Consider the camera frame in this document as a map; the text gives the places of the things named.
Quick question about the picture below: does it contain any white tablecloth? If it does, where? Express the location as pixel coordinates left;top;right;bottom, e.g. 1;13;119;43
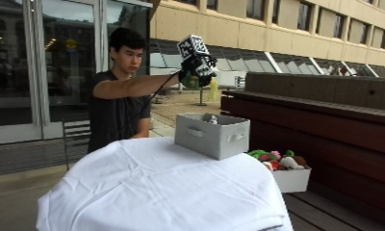
34;137;295;231

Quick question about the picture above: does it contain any white plastic bin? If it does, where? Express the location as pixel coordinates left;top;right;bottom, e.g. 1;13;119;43
270;165;312;194

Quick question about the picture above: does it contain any pile of soft toys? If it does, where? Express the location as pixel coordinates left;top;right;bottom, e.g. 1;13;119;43
246;148;307;171

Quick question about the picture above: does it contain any dark wooden bench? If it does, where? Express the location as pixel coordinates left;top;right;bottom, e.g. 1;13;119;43
219;71;385;231

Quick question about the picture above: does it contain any white marker cube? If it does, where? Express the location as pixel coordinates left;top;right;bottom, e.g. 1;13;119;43
175;34;211;60

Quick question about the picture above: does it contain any glass door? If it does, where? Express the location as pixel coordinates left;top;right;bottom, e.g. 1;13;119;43
0;0;153;146

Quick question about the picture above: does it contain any the person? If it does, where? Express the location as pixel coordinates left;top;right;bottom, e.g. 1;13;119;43
86;26;218;154

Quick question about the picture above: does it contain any yellow folded parasol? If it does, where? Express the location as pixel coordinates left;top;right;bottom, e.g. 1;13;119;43
206;76;221;102

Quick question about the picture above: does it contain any green soft toy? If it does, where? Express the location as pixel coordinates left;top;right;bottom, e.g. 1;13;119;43
181;74;201;90

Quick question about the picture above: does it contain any grey fabric storage box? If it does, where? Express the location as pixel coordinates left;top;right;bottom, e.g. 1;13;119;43
173;112;251;161

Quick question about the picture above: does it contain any metal chair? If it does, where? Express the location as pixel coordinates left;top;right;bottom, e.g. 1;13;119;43
60;112;92;171

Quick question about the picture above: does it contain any black glove cable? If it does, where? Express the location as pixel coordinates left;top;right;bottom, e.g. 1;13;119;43
110;70;182;142

